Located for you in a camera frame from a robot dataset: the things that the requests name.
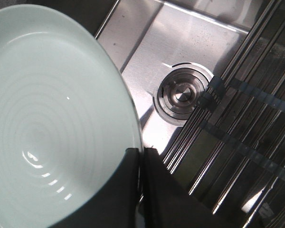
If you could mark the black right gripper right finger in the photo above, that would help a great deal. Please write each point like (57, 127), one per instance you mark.
(166, 204)

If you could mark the stainless steel sink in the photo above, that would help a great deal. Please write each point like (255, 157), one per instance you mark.
(144, 38)

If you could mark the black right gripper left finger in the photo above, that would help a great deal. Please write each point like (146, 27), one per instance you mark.
(114, 205)

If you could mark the roll-up steel drying rack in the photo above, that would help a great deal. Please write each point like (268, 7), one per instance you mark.
(230, 155)

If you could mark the mint green round plate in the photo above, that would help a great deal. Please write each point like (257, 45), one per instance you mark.
(66, 116)

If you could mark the round steel sink drain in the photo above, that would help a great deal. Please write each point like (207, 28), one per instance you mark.
(177, 95)

